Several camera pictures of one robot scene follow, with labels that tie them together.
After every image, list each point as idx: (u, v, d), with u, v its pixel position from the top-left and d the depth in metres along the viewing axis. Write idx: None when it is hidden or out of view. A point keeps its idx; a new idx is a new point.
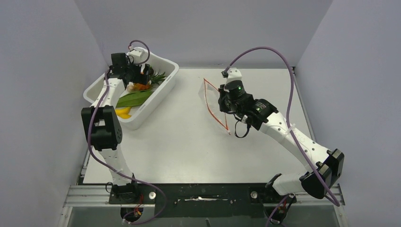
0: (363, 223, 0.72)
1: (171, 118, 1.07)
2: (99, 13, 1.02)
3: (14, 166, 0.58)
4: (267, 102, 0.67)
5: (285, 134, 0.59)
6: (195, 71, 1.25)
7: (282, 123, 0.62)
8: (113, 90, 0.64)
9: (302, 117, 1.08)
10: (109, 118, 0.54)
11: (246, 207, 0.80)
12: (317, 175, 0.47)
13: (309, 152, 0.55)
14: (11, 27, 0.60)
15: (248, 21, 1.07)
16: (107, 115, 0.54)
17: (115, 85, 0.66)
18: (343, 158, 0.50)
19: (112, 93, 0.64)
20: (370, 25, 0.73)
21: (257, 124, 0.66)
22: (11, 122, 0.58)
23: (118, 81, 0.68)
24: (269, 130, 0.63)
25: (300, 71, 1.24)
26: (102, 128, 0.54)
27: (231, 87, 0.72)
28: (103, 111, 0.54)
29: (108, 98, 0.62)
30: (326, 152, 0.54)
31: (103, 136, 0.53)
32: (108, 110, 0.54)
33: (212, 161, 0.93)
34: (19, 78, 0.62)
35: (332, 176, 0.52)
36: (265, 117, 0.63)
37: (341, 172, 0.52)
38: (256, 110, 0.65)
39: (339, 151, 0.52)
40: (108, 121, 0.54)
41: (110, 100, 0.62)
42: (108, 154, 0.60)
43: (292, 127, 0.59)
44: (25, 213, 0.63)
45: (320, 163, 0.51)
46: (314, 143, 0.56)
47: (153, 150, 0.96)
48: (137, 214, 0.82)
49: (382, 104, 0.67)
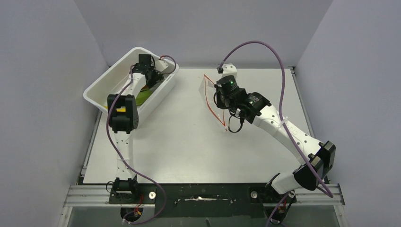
0: (363, 223, 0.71)
1: (172, 117, 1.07)
2: (99, 13, 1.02)
3: (13, 167, 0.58)
4: (260, 95, 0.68)
5: (278, 126, 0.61)
6: (195, 71, 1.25)
7: (274, 116, 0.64)
8: (136, 82, 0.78)
9: (302, 117, 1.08)
10: (130, 106, 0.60)
11: (246, 207, 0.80)
12: (309, 165, 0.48)
13: (301, 144, 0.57)
14: (10, 26, 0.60)
15: (248, 21, 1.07)
16: (128, 104, 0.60)
17: (138, 79, 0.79)
18: (334, 150, 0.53)
19: (135, 84, 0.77)
20: (370, 25, 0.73)
21: (249, 117, 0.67)
22: (10, 122, 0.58)
23: (141, 76, 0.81)
24: (262, 123, 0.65)
25: (300, 71, 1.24)
26: (121, 115, 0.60)
27: (223, 81, 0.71)
28: (126, 100, 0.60)
29: (130, 89, 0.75)
30: (318, 144, 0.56)
31: (125, 121, 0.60)
32: (130, 99, 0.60)
33: (211, 160, 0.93)
34: (18, 78, 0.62)
35: (324, 168, 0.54)
36: (258, 111, 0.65)
37: (332, 164, 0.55)
38: (249, 104, 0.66)
39: (330, 143, 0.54)
40: (129, 109, 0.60)
41: (132, 91, 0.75)
42: (121, 137, 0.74)
43: (284, 120, 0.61)
44: (25, 213, 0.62)
45: (312, 155, 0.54)
46: (306, 135, 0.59)
47: (154, 148, 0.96)
48: (137, 214, 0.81)
49: (381, 104, 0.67)
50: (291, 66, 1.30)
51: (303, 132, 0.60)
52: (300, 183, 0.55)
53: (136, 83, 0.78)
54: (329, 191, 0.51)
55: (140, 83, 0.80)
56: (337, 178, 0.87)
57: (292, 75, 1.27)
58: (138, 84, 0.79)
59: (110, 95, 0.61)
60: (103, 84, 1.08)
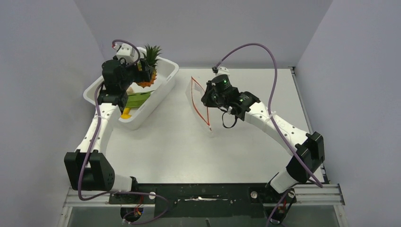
0: (363, 223, 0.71)
1: (171, 120, 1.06)
2: (98, 13, 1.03)
3: (14, 165, 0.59)
4: (251, 94, 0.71)
5: (265, 120, 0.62)
6: (195, 71, 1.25)
7: (263, 111, 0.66)
8: (105, 122, 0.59)
9: (302, 117, 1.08)
10: (97, 167, 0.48)
11: (247, 207, 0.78)
12: (295, 155, 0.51)
13: (288, 135, 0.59)
14: (11, 27, 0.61)
15: (247, 22, 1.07)
16: (94, 165, 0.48)
17: (108, 115, 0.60)
18: (321, 140, 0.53)
19: (104, 126, 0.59)
20: (368, 25, 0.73)
21: (241, 115, 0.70)
22: (11, 121, 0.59)
23: (112, 109, 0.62)
24: (251, 118, 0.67)
25: (300, 71, 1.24)
26: (89, 176, 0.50)
27: (217, 80, 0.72)
28: (90, 160, 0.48)
29: (99, 137, 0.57)
30: (305, 135, 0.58)
31: (94, 182, 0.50)
32: (95, 159, 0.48)
33: (212, 161, 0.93)
34: (19, 78, 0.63)
35: (313, 159, 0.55)
36: (248, 107, 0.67)
37: (323, 156, 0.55)
38: (239, 101, 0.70)
39: (318, 134, 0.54)
40: (96, 170, 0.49)
41: (101, 138, 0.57)
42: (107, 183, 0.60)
43: (272, 114, 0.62)
44: (26, 213, 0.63)
45: (299, 145, 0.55)
46: (293, 127, 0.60)
47: (153, 151, 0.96)
48: (137, 214, 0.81)
49: (379, 104, 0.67)
50: (291, 66, 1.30)
51: (291, 124, 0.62)
52: (294, 178, 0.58)
53: (105, 124, 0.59)
54: (319, 182, 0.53)
55: (112, 118, 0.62)
56: (337, 178, 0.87)
57: (292, 75, 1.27)
58: (108, 124, 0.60)
59: (69, 154, 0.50)
60: None
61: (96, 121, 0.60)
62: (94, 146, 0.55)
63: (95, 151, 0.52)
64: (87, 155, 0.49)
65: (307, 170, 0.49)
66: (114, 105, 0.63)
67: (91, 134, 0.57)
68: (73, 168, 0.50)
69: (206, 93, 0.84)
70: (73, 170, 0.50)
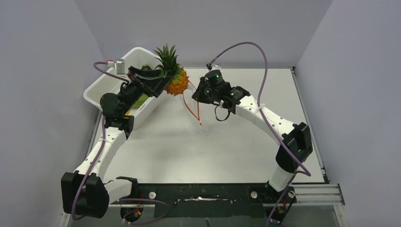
0: (363, 223, 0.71)
1: (171, 121, 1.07)
2: (99, 13, 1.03)
3: (14, 165, 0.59)
4: (242, 88, 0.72)
5: (255, 112, 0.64)
6: (195, 71, 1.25)
7: (253, 103, 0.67)
8: (108, 146, 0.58)
9: (302, 117, 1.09)
10: (91, 191, 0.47)
11: (246, 207, 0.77)
12: (282, 145, 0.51)
13: (275, 126, 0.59)
14: (11, 27, 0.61)
15: (247, 22, 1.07)
16: (89, 188, 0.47)
17: (112, 139, 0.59)
18: (308, 130, 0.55)
19: (106, 151, 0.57)
20: (368, 25, 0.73)
21: (232, 108, 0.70)
22: (11, 120, 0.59)
23: (118, 134, 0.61)
24: (242, 111, 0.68)
25: (300, 71, 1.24)
26: (83, 199, 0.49)
27: (210, 74, 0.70)
28: (85, 182, 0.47)
29: (98, 161, 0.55)
30: (292, 125, 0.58)
31: (87, 207, 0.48)
32: (91, 182, 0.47)
33: (212, 162, 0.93)
34: (18, 78, 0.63)
35: (300, 149, 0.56)
36: (238, 100, 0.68)
37: (310, 146, 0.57)
38: (231, 95, 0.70)
39: (304, 125, 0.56)
40: (90, 195, 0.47)
41: (101, 162, 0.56)
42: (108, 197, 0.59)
43: (260, 106, 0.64)
44: (25, 213, 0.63)
45: (286, 135, 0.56)
46: (281, 118, 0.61)
47: (153, 153, 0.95)
48: (137, 214, 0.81)
49: (379, 103, 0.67)
50: (291, 66, 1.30)
51: (279, 116, 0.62)
52: (283, 168, 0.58)
53: (107, 149, 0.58)
54: (308, 171, 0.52)
55: (116, 142, 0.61)
56: (337, 178, 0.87)
57: (292, 75, 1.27)
58: (112, 146, 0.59)
59: (67, 175, 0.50)
60: (102, 85, 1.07)
61: (100, 144, 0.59)
62: (92, 170, 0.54)
63: (92, 173, 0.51)
64: (84, 177, 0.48)
65: (295, 159, 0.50)
66: (120, 130, 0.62)
67: (92, 156, 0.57)
68: (68, 190, 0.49)
69: (198, 89, 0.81)
70: (68, 192, 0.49)
